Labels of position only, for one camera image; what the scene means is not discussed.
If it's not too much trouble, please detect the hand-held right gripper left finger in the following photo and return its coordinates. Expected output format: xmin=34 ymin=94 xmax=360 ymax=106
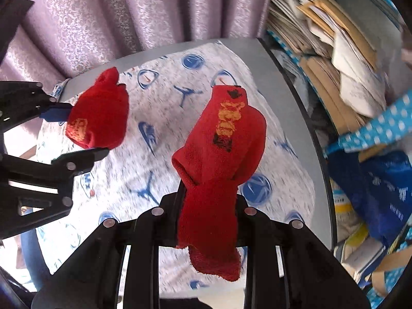
xmin=31 ymin=180 xmax=188 ymax=309

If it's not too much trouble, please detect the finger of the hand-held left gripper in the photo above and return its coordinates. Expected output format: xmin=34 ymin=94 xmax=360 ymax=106
xmin=0 ymin=81 xmax=74 ymax=134
xmin=0 ymin=147 xmax=110 ymax=240

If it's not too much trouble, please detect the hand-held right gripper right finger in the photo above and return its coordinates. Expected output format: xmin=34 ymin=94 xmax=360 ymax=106
xmin=234 ymin=196 xmax=374 ymax=309

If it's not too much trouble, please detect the red sock round emblem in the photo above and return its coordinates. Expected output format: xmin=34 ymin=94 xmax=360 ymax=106
xmin=65 ymin=67 xmax=130 ymax=150

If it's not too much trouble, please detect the long red sock gold print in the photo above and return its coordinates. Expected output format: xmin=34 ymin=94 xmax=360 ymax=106
xmin=171 ymin=84 xmax=268 ymax=282

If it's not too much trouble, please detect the printed white blue tablecloth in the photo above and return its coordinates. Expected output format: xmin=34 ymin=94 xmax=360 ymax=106
xmin=35 ymin=40 xmax=317 ymax=294

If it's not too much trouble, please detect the purple patterned curtain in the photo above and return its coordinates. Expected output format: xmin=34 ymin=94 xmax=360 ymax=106
xmin=0 ymin=0 xmax=281 ymax=86

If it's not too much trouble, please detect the blue plastic bag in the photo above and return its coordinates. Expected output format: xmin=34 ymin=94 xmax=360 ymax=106
xmin=328 ymin=150 xmax=412 ymax=249

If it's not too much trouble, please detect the blue polka dot box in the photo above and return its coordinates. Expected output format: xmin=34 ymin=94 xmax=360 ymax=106
xmin=323 ymin=89 xmax=412 ymax=156

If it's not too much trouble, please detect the stack of paper envelopes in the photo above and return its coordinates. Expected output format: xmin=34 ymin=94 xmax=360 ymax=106
xmin=265 ymin=0 xmax=407 ymax=133

